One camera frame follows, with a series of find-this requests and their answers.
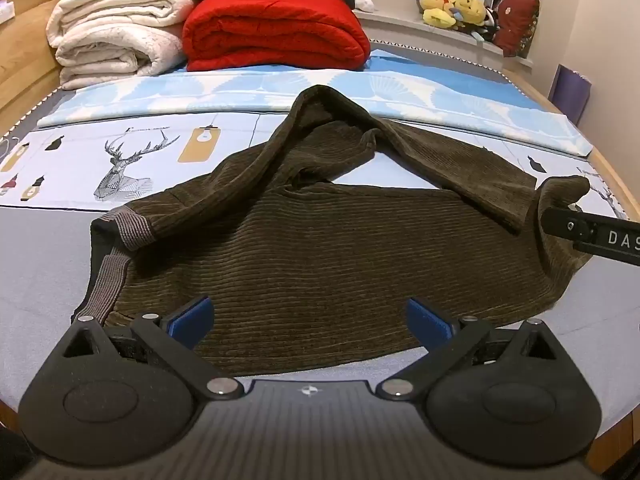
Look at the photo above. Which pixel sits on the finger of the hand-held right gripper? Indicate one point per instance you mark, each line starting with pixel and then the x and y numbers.
pixel 565 222

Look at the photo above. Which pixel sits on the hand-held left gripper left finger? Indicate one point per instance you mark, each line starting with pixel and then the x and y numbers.
pixel 192 321

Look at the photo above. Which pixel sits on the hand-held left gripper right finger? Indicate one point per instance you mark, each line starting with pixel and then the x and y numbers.
pixel 429 322

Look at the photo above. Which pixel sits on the olive brown knit sweater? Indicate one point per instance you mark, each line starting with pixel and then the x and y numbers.
pixel 325 270

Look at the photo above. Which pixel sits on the purple bag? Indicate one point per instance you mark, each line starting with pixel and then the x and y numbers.
pixel 570 92

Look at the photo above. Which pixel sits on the light blue printed blanket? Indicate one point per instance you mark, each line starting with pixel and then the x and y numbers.
pixel 425 95

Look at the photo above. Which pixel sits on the dark red cushion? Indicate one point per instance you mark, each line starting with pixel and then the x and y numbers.
pixel 517 22

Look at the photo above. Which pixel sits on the yellow plush bear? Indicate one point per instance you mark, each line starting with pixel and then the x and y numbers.
pixel 471 9

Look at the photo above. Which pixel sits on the white windowsill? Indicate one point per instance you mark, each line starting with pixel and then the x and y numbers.
pixel 425 35

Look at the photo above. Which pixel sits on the yellow plush duck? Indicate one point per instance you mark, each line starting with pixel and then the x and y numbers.
pixel 435 0

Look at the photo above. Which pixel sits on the red folded quilt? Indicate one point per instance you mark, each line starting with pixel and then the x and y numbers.
pixel 275 30

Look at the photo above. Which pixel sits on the white smooth folded quilt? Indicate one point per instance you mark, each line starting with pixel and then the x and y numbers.
pixel 120 7

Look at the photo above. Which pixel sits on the white wall socket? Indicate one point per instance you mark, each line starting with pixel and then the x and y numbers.
pixel 6 11

